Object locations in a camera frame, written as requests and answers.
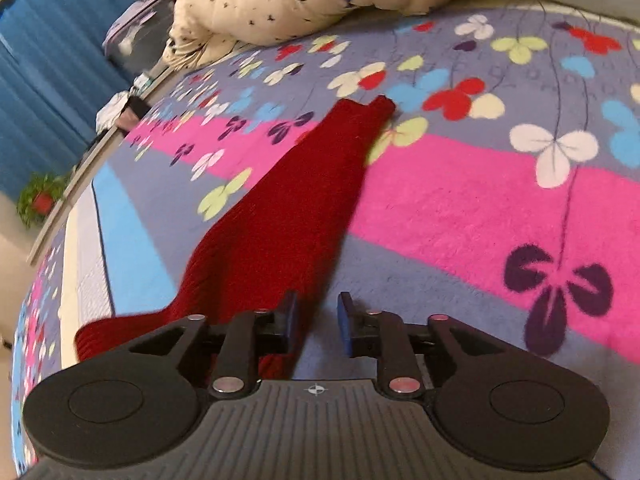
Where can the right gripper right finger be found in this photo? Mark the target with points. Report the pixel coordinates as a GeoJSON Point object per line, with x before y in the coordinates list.
{"type": "Point", "coordinates": [495, 403]}

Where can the red knit sweater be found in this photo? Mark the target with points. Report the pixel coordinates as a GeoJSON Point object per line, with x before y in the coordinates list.
{"type": "Point", "coordinates": [284, 234]}

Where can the clear plastic storage box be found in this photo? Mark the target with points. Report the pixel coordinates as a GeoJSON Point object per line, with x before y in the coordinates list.
{"type": "Point", "coordinates": [136, 40]}

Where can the white clothes pile on sill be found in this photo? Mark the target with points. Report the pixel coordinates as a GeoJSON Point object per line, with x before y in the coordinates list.
{"type": "Point", "coordinates": [107, 115]}

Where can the blue curtain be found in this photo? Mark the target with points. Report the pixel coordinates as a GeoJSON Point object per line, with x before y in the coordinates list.
{"type": "Point", "coordinates": [54, 79]}

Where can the dark chair back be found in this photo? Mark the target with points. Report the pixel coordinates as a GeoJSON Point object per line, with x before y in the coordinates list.
{"type": "Point", "coordinates": [134, 110]}

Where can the potted green plant red pot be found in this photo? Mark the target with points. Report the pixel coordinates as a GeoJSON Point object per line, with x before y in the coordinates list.
{"type": "Point", "coordinates": [38, 197]}

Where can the floral striped bed blanket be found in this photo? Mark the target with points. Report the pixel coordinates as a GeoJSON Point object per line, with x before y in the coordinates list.
{"type": "Point", "coordinates": [505, 193]}

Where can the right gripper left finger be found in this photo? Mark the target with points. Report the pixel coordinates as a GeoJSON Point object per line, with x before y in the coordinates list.
{"type": "Point", "coordinates": [143, 398]}

